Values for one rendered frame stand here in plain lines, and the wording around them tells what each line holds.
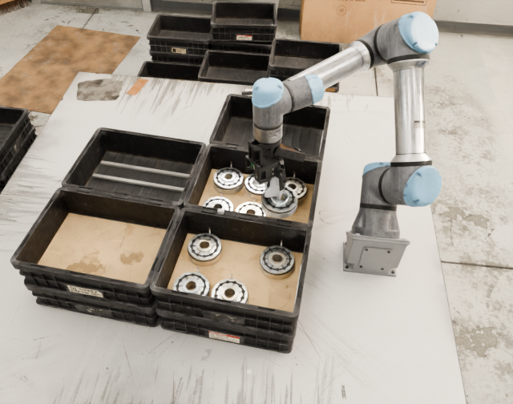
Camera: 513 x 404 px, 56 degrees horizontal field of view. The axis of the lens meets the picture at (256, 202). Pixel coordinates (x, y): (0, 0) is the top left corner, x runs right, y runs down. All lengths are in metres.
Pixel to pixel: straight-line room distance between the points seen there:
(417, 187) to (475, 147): 2.04
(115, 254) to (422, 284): 0.98
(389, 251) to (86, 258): 0.92
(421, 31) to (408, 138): 0.29
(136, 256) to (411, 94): 0.93
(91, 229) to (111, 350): 0.38
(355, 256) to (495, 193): 1.70
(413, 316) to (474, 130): 2.15
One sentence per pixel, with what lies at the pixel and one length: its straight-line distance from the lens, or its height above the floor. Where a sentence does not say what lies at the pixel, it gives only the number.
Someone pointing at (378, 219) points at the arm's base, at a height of 0.91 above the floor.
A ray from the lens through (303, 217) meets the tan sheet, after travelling 1.57.
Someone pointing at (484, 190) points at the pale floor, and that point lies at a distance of 3.13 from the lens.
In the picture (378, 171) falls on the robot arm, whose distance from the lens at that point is 1.51.
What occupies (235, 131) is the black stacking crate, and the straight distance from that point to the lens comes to 1.87.
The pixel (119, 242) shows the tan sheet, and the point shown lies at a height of 0.83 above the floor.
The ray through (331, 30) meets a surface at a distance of 4.16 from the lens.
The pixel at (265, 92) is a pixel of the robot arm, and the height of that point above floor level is 1.36.
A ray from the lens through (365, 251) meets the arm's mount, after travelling 1.54.
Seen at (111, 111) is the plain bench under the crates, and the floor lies 0.70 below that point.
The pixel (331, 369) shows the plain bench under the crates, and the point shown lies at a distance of 1.45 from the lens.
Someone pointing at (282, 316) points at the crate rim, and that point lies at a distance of 1.25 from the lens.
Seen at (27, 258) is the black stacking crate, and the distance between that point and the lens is 1.52.
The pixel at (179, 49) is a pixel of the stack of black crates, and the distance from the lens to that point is 3.22.
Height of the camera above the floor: 2.02
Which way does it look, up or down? 48 degrees down
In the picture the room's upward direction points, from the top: 2 degrees clockwise
